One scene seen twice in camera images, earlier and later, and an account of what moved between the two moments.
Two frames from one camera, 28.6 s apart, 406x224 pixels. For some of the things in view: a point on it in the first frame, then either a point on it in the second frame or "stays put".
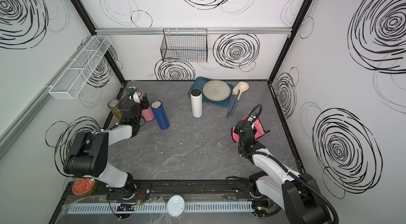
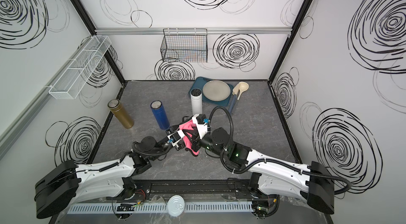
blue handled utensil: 234,91 stays put
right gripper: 237,128 -> 196,141
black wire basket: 185,45 stays put
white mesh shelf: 70,83 stays put
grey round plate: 216,90 stays put
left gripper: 145,103 -> 173,129
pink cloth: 258,127 -> 185,127
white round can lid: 176,205 stays put
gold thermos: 113,104 stays put
